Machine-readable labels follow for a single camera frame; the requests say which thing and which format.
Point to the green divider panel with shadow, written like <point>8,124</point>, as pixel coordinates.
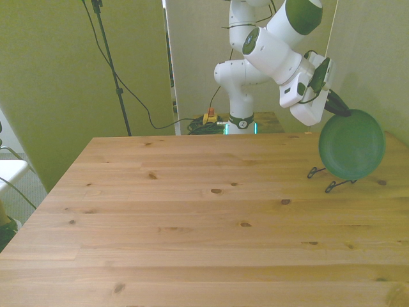
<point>374,48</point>

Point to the green round plate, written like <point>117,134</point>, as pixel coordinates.
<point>351,147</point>

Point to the white chair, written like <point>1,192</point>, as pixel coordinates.
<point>11,169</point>

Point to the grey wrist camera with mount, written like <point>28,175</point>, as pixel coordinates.
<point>321,75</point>

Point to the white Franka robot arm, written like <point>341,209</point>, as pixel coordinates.
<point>271,54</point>

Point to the yellow emergency stop button box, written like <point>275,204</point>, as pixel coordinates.
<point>209,117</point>

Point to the pale divider panel behind robot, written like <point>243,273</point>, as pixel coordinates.
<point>198,48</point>

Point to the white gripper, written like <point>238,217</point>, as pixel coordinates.
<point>311,112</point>

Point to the wide green divider panel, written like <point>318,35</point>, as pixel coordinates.
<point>57,80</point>

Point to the black tripod stand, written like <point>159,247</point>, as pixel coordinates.
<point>110,64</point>

